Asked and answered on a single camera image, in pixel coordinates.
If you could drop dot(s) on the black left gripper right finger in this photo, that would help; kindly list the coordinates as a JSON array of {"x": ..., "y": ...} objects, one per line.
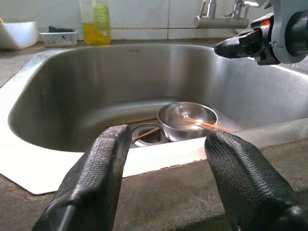
[{"x": 245, "y": 178}]

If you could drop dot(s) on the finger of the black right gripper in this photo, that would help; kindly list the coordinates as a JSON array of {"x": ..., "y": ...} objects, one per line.
[{"x": 233, "y": 48}]

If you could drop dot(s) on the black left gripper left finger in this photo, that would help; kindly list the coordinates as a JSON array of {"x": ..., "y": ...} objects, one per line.
[{"x": 91, "y": 173}]

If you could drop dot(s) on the steel gooseneck faucet spray head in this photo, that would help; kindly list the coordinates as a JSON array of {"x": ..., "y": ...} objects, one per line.
[{"x": 216, "y": 22}]

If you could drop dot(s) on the steel gooseneck faucet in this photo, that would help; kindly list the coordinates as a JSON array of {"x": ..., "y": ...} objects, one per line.
[{"x": 237, "y": 9}]

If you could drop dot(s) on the brown wooden chopstick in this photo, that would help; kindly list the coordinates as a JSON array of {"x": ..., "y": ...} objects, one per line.
[
  {"x": 204, "y": 127},
  {"x": 202, "y": 124},
  {"x": 139, "y": 121},
  {"x": 149, "y": 133}
]

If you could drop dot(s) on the round steel sink drain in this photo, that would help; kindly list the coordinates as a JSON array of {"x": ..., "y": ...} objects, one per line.
[{"x": 149, "y": 139}]

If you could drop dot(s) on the small deep steel bowl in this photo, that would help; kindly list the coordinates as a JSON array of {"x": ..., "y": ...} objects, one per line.
[{"x": 178, "y": 120}]

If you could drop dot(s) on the stainless steel double sink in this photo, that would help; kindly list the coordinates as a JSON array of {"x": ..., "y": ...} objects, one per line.
[{"x": 96, "y": 84}]

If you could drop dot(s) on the clear plastic tray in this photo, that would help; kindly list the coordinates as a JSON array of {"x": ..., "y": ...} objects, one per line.
[{"x": 57, "y": 39}]

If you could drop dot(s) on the yellow dish soap bottle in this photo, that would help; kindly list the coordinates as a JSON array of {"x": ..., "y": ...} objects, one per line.
[{"x": 96, "y": 33}]

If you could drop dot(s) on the dark green scrubber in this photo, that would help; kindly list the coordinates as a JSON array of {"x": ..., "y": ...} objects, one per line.
[{"x": 60, "y": 29}]

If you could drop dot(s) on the white plastic bowl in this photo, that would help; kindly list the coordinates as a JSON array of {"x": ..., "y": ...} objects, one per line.
[{"x": 16, "y": 36}]

